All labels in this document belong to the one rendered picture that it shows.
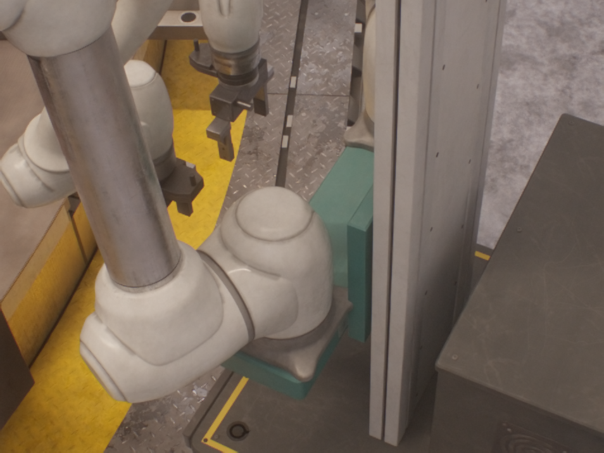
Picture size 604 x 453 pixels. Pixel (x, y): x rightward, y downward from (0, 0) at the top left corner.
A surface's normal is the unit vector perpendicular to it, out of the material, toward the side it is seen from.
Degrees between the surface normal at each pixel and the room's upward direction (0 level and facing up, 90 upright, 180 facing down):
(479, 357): 0
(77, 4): 86
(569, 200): 0
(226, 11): 83
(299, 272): 83
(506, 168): 0
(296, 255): 63
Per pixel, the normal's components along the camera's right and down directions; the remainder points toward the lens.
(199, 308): 0.75, 0.22
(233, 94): -0.04, -0.65
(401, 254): -0.47, 0.69
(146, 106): 0.53, 0.42
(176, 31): -0.07, 0.76
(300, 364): 0.01, -0.45
